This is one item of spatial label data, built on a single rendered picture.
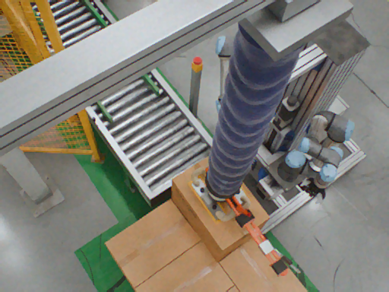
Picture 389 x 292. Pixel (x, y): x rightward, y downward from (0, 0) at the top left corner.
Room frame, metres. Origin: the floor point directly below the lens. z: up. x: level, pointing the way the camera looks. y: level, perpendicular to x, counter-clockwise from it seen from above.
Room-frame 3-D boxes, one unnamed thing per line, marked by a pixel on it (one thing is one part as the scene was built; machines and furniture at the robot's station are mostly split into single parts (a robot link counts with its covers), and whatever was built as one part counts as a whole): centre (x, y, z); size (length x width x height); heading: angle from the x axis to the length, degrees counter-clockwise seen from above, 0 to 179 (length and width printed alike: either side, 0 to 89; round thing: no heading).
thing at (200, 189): (0.93, -0.12, 1.08); 0.34 x 0.10 x 0.05; 40
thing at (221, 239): (0.99, -0.21, 0.74); 0.60 x 0.40 x 0.40; 41
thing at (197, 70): (2.03, 0.06, 0.50); 0.07 x 0.07 x 1.00; 43
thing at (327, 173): (0.88, -0.67, 1.82); 0.09 x 0.08 x 0.11; 159
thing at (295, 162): (1.21, -0.66, 1.20); 0.13 x 0.12 x 0.14; 69
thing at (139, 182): (1.91, 1.07, 0.50); 2.31 x 0.05 x 0.19; 43
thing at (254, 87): (0.99, -0.20, 2.22); 0.24 x 0.24 x 1.25
